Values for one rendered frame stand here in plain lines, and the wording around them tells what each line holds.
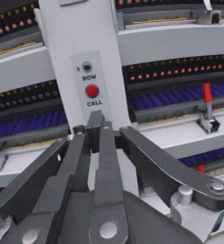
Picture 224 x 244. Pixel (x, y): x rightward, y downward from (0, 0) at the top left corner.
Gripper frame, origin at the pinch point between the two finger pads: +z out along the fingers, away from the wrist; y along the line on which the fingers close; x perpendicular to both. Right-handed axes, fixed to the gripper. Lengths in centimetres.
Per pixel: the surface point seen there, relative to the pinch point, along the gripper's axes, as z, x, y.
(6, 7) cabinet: 24.0, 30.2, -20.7
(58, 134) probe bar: 10.8, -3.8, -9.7
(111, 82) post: 4.0, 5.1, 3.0
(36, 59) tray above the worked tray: 4.4, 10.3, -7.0
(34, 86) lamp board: 19.6, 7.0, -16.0
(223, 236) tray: 8, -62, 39
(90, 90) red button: 3.4, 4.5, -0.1
